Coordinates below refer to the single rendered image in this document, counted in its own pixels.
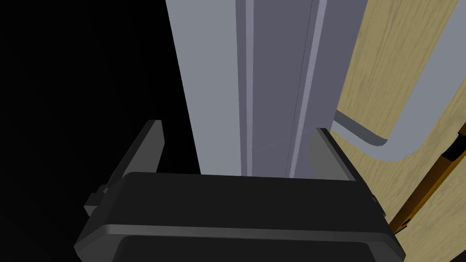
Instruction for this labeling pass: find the grey curved door handle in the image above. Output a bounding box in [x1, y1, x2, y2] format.
[333, 0, 466, 163]

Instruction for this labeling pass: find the tan wooden door leaf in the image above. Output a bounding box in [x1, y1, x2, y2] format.
[329, 0, 466, 262]

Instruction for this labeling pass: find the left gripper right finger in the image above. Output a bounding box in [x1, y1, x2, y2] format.
[308, 127, 357, 181]

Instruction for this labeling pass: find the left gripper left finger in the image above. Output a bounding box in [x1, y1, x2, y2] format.
[105, 119, 166, 186]

